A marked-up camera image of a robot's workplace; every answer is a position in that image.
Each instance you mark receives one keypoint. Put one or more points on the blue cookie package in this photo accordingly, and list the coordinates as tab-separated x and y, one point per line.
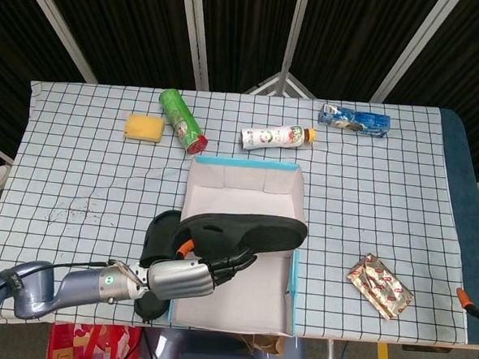
357	121

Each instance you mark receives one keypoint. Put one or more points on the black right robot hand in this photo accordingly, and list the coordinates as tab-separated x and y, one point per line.
463	298

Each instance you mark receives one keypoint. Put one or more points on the checkered blue tablecloth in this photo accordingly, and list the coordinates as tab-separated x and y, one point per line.
364	195

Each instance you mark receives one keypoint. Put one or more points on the red plastic snack bag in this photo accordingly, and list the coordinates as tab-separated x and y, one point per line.
91	345

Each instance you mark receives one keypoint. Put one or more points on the green chips can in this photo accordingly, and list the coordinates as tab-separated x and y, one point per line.
180	117

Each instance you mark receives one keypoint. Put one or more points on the gold red snack packet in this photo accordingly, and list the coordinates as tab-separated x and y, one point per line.
379	285

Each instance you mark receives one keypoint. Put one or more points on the black slide sandal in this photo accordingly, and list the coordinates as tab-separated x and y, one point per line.
236	232
159	231

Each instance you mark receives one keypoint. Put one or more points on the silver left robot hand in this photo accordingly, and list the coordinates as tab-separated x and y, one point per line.
180	281

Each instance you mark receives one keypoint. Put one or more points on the white label drink bottle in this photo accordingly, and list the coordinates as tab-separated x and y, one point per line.
274	137

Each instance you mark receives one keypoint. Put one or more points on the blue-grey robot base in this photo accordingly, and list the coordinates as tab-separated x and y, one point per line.
212	357

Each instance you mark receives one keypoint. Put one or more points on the light blue shoe box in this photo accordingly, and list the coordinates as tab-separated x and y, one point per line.
239	187

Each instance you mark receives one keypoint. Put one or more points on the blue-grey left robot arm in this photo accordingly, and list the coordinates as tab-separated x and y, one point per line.
86	284

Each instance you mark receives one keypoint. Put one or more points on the dark folding screen white frame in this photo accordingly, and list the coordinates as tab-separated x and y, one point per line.
131	26

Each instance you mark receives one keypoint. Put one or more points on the yellow sponge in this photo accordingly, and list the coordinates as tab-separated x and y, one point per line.
143	128

